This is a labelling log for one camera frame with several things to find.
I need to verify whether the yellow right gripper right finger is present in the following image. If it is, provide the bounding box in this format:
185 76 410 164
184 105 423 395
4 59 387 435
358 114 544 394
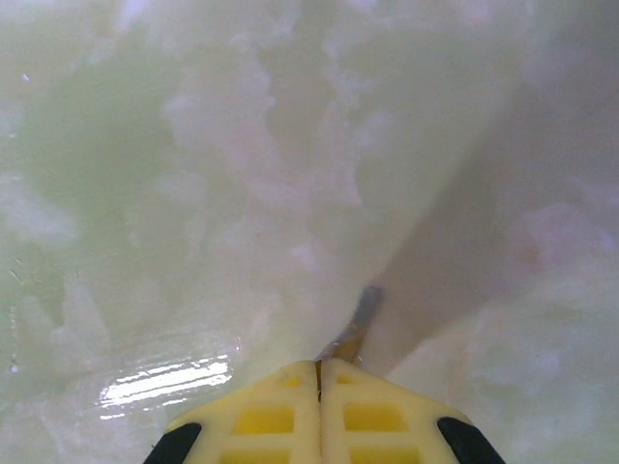
320 359 507 464

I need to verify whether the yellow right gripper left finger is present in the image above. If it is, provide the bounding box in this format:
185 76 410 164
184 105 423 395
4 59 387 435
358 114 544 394
149 360 321 464

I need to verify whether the small silver key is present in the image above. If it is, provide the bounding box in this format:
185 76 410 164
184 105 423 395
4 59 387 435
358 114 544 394
313 284 386 364

